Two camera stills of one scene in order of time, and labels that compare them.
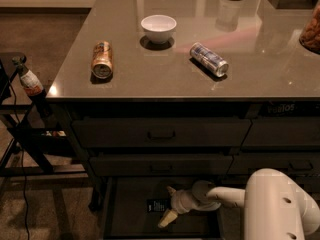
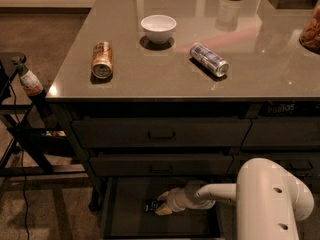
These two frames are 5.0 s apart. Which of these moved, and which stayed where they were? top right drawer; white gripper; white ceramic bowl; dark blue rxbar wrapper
Moved: white gripper
Stayed: top right drawer; dark blue rxbar wrapper; white ceramic bowl
